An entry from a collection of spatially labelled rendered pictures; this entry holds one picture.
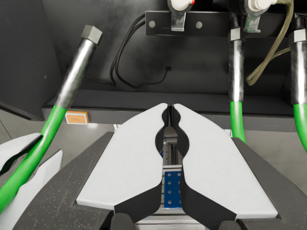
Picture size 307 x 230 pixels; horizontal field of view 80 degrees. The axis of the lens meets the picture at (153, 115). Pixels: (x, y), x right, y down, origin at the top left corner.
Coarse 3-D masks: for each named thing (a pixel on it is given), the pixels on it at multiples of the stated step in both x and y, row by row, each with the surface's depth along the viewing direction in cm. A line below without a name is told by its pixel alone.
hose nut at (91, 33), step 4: (84, 28) 21; (88, 28) 20; (92, 28) 20; (96, 28) 20; (84, 32) 20; (88, 32) 20; (92, 32) 20; (96, 32) 20; (100, 32) 21; (84, 36) 20; (88, 36) 20; (92, 36) 20; (96, 36) 21; (100, 36) 21; (92, 40) 20; (96, 40) 21; (100, 40) 21; (96, 44) 21
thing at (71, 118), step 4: (68, 112) 44; (72, 112) 44; (76, 112) 44; (80, 112) 44; (84, 112) 44; (68, 116) 44; (72, 116) 44; (76, 116) 44; (80, 116) 44; (68, 120) 44; (72, 120) 44; (76, 120) 44; (80, 120) 44; (84, 120) 44; (88, 120) 45
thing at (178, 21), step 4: (172, 16) 20; (176, 16) 20; (180, 16) 20; (184, 16) 20; (172, 20) 21; (176, 20) 21; (180, 20) 21; (184, 20) 21; (172, 24) 21; (176, 24) 21; (180, 24) 21
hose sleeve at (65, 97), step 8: (88, 40) 20; (80, 48) 20; (88, 48) 20; (80, 56) 20; (88, 56) 20; (72, 64) 20; (80, 64) 20; (88, 64) 21; (72, 72) 20; (80, 72) 20; (64, 80) 20; (72, 80) 20; (80, 80) 20; (64, 88) 20; (72, 88) 20; (56, 96) 20; (64, 96) 20; (72, 96) 20; (56, 104) 20; (64, 104) 20
